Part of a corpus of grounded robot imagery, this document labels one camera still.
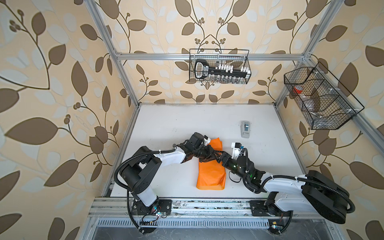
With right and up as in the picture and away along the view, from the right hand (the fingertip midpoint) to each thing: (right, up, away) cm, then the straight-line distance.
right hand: (215, 155), depth 80 cm
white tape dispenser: (+24, +13, +22) cm, 35 cm away
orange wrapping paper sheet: (-2, -10, -1) cm, 10 cm away
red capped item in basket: (+51, +38, +9) cm, 64 cm away
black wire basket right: (+54, +27, -7) cm, 61 cm away
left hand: (+4, -1, +1) cm, 4 cm away
